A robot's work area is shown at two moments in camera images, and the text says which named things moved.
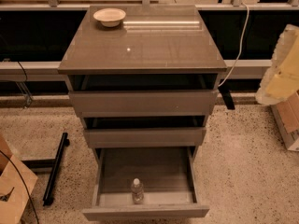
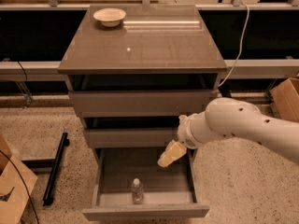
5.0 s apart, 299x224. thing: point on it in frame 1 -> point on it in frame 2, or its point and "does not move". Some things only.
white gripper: (285, 74) -> (186, 133)
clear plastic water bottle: (137, 191) does not move
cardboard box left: (19, 177) does not move
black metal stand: (55, 163) does not move
